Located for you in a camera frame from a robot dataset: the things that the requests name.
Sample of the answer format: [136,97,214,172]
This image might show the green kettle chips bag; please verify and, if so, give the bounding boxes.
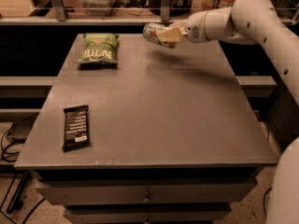
[77,33,119,64]

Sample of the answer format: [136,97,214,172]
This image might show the grey cabinet with drawers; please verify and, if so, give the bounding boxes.
[16,35,277,224]

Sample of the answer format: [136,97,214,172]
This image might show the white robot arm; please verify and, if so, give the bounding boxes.
[158,0,299,224]

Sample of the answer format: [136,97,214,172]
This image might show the round drawer knob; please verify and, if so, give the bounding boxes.
[143,196,152,203]

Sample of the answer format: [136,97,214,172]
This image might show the black rxbar chocolate bar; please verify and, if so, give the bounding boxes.
[62,105,90,151]

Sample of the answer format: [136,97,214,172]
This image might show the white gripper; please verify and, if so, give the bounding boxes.
[157,12,208,43]

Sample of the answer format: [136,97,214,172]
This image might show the black cable on right floor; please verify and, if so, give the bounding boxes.
[263,187,273,217]

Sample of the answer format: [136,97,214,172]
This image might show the clear plastic container on shelf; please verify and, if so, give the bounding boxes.
[80,0,116,17]

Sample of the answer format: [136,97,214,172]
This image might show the green 7up soda can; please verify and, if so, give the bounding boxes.
[143,22,178,49]

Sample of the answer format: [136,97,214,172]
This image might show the black cables on left floor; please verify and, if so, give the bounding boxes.
[0,113,47,224]

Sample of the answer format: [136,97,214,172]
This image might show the black power adapter box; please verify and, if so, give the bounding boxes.
[6,119,34,142]

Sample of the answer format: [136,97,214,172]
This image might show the grey metal shelf rail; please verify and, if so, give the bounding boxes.
[0,0,299,27]

